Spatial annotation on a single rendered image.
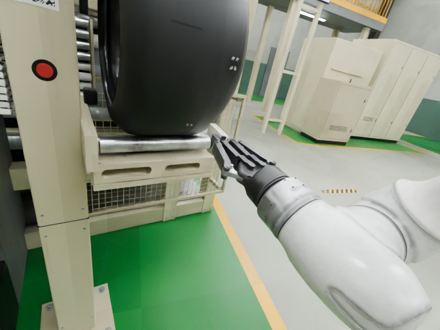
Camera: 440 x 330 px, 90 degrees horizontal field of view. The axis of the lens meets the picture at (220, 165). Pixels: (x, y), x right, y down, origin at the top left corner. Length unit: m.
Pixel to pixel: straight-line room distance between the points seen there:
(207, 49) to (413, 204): 0.45
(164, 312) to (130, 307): 0.17
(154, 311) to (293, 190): 1.11
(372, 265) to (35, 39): 0.70
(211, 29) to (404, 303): 0.52
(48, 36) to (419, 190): 0.74
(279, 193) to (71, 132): 0.56
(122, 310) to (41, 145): 0.90
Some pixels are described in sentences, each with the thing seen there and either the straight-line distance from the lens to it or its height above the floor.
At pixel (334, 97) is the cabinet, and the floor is 0.95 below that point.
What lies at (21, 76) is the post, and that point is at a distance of 0.68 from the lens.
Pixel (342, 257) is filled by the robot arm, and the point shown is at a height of 0.99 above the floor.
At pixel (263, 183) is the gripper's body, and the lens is 0.36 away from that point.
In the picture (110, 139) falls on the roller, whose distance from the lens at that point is 0.65.
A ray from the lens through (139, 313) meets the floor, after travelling 1.34.
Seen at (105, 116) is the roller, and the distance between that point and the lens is 0.91.
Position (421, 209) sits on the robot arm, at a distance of 0.40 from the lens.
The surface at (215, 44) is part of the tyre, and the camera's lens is 0.54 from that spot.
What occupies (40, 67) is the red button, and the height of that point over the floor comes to 1.07.
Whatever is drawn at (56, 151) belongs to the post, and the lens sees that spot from 0.73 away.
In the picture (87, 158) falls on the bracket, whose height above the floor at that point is 0.89.
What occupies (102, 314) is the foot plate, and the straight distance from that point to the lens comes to 1.35.
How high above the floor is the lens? 1.16
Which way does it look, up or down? 25 degrees down
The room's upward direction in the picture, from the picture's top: 12 degrees clockwise
